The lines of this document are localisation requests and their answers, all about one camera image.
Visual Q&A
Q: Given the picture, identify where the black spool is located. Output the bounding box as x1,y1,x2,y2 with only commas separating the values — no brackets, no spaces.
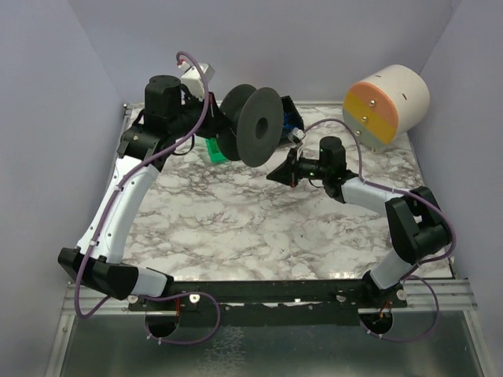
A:
216,84,283,167

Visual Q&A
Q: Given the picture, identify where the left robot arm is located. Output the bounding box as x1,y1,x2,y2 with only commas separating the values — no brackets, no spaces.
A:
57,75,225,299

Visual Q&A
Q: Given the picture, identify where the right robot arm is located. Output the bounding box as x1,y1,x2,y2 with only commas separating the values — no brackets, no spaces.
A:
266,137,453,297

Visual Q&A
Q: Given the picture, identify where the green plastic bin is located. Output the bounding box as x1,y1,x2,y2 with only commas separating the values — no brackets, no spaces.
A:
205,138,228,164

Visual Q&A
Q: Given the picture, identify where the black plastic bin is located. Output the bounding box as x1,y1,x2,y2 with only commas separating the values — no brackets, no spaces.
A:
281,96,304,137

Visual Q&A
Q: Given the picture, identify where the large cylinder drum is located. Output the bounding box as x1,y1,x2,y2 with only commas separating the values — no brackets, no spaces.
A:
343,64,430,150

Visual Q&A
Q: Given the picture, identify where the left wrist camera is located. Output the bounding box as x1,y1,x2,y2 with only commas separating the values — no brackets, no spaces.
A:
178,60,215,101

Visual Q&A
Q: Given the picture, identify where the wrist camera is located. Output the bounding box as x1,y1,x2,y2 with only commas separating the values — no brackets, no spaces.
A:
288,127,306,152
178,60,215,101

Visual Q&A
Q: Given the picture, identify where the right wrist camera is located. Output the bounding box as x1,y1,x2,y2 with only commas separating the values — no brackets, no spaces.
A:
288,127,306,152

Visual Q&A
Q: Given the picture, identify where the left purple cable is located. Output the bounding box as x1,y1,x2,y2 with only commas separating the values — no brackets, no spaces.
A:
73,50,221,346

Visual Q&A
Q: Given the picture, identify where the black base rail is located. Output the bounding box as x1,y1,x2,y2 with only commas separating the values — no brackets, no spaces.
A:
129,279,407,328

